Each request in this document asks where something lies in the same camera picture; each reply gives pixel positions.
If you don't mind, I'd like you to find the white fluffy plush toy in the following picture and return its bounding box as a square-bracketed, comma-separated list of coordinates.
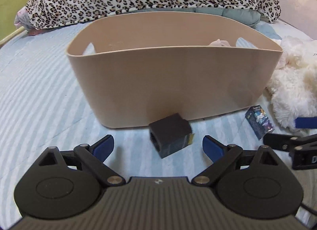
[266, 36, 316, 132]

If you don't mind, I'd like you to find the blue tissue pack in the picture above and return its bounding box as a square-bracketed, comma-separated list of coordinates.
[245, 105, 275, 140]

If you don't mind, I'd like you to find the striped blue bed sheet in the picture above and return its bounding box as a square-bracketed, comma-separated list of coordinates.
[1, 24, 262, 229]

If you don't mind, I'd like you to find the beige oval storage bin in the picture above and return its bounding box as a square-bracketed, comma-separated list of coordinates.
[67, 12, 283, 129]

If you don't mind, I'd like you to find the small black box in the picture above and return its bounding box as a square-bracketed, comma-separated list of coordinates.
[149, 113, 195, 159]

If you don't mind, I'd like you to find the teal quilted pillow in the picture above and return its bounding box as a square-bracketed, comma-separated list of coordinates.
[128, 7, 262, 28]

